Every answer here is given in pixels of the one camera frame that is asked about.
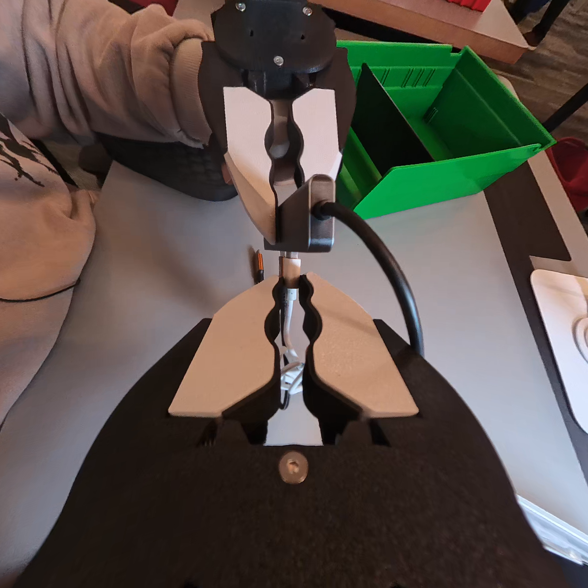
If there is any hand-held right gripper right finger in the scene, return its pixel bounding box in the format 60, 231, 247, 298
299, 272, 420, 420

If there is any slim grey USB hub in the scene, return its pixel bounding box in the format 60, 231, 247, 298
263, 174, 425, 360

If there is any green plastic bin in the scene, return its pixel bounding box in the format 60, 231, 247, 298
337, 40, 557, 221

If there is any person's torso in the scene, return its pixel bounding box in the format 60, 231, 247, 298
0, 112, 98, 425

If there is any person's left forearm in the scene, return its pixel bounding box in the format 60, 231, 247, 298
0, 0, 217, 149

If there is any red tote bag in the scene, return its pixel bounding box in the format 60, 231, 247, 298
546, 136, 588, 209

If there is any white base sign stand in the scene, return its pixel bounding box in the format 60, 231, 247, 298
530, 269, 588, 433

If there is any wooden desk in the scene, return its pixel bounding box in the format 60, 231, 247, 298
317, 0, 530, 65

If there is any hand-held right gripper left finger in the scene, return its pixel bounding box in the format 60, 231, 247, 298
168, 274, 282, 419

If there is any white cable with blue tape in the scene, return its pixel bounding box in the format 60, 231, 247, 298
279, 254, 307, 398

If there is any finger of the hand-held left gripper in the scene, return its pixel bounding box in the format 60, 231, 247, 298
223, 86, 280, 245
292, 87, 345, 187

